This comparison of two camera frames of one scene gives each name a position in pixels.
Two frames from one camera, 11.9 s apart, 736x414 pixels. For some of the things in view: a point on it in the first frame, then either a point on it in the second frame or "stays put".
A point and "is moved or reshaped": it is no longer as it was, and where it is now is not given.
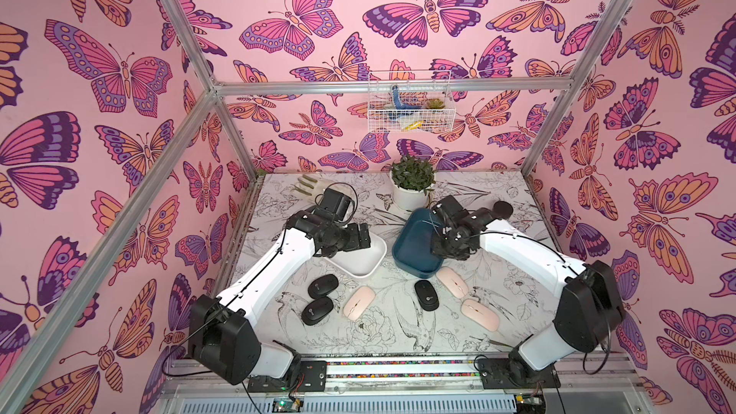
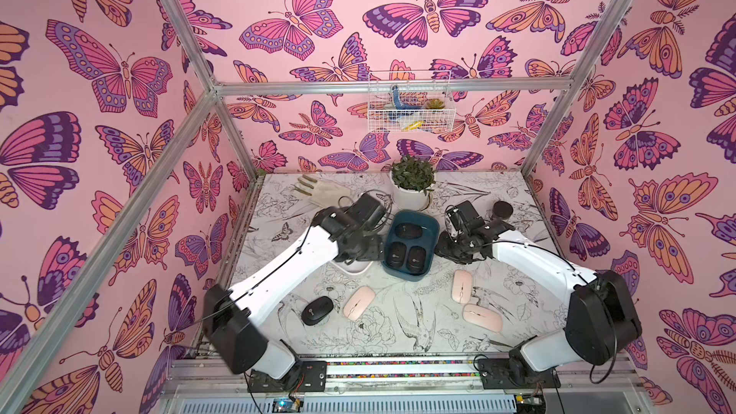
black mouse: (316, 310) stays put
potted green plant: (412, 179) stays put
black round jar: (502, 210) stays put
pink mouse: (452, 283) is moved or reshaped
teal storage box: (411, 245) is moved or reshaped
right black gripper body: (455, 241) stays put
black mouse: (322, 285) to (408, 230)
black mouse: (426, 295) to (416, 258)
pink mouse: (358, 303) stays put
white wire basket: (411, 102) stays put
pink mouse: (480, 314) stays put
